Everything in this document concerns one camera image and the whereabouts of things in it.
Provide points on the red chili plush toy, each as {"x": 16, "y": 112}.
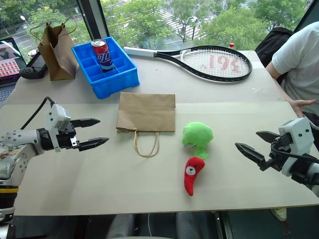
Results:
{"x": 192, "y": 174}

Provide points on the red cola can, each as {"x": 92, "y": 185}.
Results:
{"x": 103, "y": 56}

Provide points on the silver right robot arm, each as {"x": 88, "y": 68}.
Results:
{"x": 307, "y": 174}

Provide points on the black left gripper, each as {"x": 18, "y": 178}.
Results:
{"x": 65, "y": 140}

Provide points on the blue plastic compartment bin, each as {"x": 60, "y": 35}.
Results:
{"x": 112, "y": 79}

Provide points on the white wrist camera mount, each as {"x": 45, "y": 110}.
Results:
{"x": 59, "y": 115}
{"x": 297, "y": 134}

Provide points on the black handheld game console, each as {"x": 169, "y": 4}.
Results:
{"x": 33, "y": 68}

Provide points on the person in white t-shirt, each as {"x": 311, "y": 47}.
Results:
{"x": 299, "y": 64}

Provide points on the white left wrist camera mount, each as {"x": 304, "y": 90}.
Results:
{"x": 59, "y": 115}

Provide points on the green plush toy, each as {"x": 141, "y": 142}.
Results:
{"x": 198, "y": 134}

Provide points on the flat brown paper bag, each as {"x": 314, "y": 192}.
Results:
{"x": 147, "y": 113}

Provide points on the robot body with yellow band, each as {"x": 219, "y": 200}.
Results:
{"x": 7, "y": 196}

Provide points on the open laptop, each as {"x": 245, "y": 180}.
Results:
{"x": 7, "y": 67}

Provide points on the open brown paper bag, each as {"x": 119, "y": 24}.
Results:
{"x": 59, "y": 59}

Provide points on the black backpack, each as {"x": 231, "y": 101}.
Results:
{"x": 270, "y": 46}

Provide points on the black white tennis racket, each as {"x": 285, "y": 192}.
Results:
{"x": 216, "y": 63}

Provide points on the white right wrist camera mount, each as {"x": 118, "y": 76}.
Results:
{"x": 297, "y": 134}

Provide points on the person's bare hand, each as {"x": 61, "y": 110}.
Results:
{"x": 300, "y": 105}

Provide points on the black window frame post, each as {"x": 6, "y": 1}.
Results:
{"x": 93, "y": 20}

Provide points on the white shoe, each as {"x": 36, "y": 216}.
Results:
{"x": 279, "y": 213}

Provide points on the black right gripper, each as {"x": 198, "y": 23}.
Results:
{"x": 277, "y": 153}

